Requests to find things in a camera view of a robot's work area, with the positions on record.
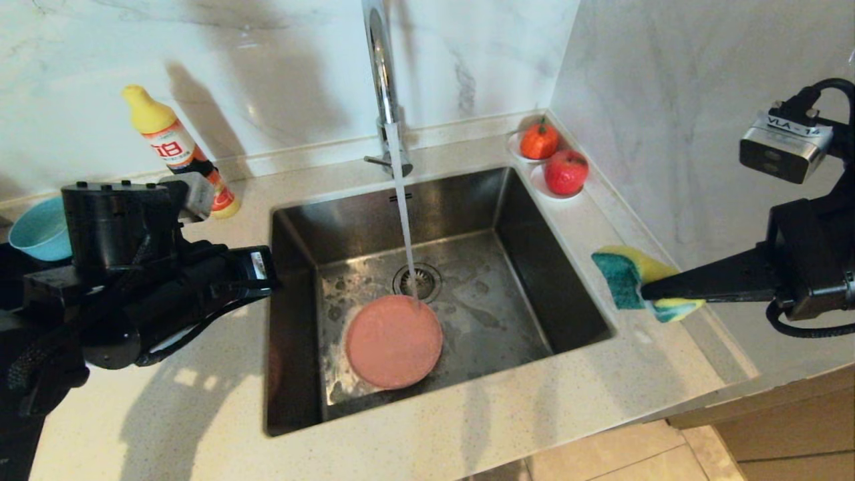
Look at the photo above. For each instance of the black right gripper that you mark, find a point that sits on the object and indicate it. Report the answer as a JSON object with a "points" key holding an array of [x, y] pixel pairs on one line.
{"points": [[811, 260]]}

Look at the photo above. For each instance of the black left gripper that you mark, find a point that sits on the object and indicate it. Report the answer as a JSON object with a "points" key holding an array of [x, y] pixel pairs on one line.
{"points": [[234, 274]]}

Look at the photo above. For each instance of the yellow green sponge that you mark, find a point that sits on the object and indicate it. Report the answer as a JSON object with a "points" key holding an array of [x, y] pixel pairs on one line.
{"points": [[624, 280]]}

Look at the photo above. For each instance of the orange detergent bottle yellow cap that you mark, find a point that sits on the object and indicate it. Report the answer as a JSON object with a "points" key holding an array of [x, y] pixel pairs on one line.
{"points": [[170, 143]]}

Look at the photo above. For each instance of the pink plate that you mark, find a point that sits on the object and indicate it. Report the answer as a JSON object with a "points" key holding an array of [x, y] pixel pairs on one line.
{"points": [[394, 341]]}

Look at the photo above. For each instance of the blue bowl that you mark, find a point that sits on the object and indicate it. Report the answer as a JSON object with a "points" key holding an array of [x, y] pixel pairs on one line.
{"points": [[43, 230]]}

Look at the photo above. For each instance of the chrome faucet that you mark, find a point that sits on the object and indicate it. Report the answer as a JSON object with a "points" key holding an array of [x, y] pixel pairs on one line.
{"points": [[382, 73]]}

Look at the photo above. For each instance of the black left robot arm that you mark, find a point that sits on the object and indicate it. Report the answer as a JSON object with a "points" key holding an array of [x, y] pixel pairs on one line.
{"points": [[113, 280]]}

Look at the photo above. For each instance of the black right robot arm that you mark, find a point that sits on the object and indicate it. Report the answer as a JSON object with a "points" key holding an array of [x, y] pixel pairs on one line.
{"points": [[845, 200]]}

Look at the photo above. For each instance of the metal sink drain strainer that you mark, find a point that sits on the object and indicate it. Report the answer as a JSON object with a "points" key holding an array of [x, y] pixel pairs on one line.
{"points": [[427, 277]]}

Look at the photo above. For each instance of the stainless steel sink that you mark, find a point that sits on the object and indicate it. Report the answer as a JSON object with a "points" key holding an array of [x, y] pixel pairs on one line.
{"points": [[501, 321]]}

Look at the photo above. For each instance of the brown wooden cabinet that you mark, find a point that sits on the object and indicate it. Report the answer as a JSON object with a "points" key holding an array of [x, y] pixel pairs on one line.
{"points": [[788, 427]]}

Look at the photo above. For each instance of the clear water stream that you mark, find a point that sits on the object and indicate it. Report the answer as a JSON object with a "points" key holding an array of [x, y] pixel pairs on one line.
{"points": [[403, 207]]}

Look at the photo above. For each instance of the red toy apple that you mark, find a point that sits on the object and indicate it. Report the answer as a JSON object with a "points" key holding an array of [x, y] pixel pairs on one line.
{"points": [[566, 172]]}

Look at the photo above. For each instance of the small white dish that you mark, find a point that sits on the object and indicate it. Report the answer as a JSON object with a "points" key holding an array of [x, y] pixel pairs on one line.
{"points": [[513, 145], [544, 190]]}

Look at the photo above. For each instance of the orange toy persimmon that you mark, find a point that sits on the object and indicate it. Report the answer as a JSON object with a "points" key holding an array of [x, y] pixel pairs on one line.
{"points": [[538, 141]]}

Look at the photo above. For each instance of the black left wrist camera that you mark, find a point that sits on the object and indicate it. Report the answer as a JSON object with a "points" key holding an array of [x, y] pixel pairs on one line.
{"points": [[197, 197]]}

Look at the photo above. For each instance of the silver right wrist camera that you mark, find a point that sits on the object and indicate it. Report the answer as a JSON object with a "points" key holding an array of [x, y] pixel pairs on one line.
{"points": [[781, 147]]}

